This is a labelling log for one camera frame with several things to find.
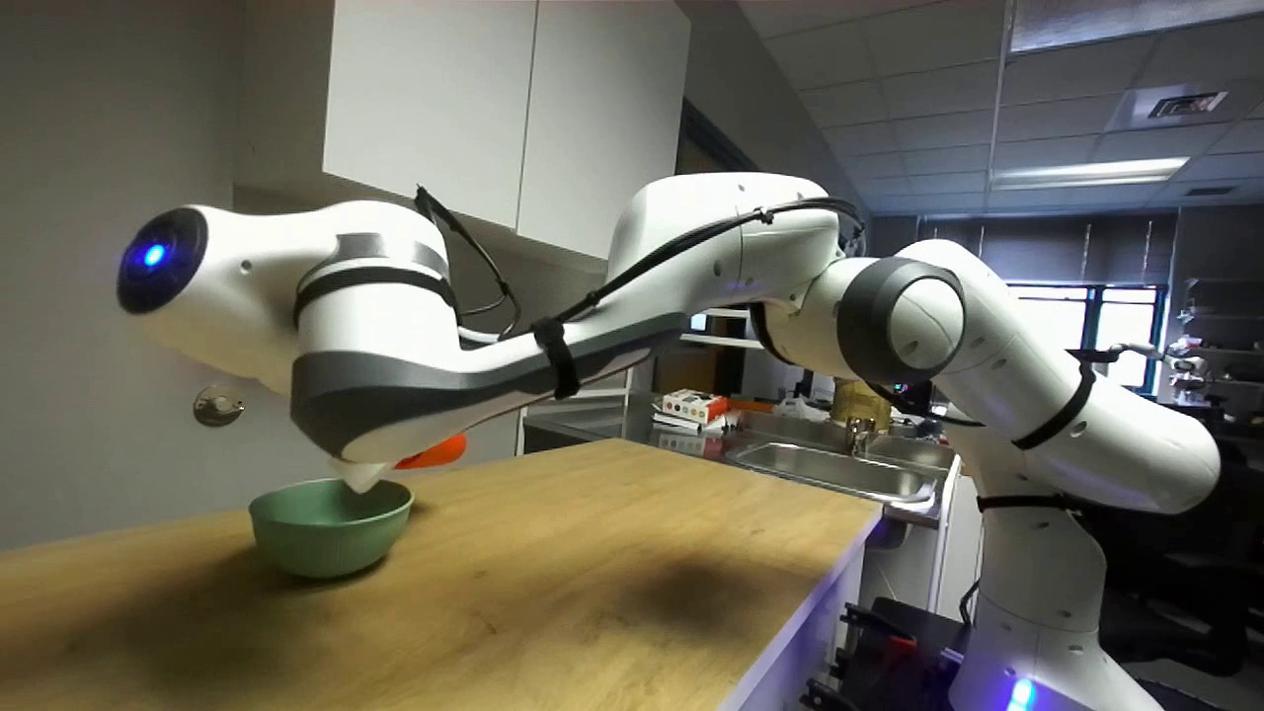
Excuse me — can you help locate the brown paper bag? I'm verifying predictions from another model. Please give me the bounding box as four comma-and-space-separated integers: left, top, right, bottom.
830, 377, 892, 432

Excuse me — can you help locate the orange plastic cup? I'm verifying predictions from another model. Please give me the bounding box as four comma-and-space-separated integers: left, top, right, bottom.
391, 432, 473, 473

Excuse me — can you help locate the ceiling air vent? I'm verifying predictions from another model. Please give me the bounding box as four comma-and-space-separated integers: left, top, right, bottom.
1129, 83, 1237, 129

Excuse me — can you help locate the ceiling light panel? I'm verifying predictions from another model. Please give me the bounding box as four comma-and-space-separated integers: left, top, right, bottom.
989, 154, 1193, 199
1007, 0, 1264, 54

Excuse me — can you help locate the green bowl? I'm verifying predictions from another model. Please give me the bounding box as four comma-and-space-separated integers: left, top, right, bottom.
245, 473, 420, 583

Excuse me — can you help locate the white wall cabinet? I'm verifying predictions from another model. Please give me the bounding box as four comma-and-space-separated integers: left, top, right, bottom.
235, 0, 694, 263

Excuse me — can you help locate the black box with red parts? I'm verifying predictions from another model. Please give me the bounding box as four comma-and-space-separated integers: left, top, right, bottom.
807, 595, 982, 711

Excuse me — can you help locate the window with blinds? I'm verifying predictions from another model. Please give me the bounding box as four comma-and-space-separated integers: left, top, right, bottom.
1005, 215, 1176, 396

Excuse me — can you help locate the stainless steel sink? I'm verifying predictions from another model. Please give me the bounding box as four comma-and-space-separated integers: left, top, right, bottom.
724, 436, 947, 511

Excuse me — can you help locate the round grey wall knob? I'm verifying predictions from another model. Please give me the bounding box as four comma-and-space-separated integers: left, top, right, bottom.
190, 383, 248, 432

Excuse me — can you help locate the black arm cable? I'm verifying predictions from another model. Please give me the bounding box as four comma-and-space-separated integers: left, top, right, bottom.
410, 184, 863, 404

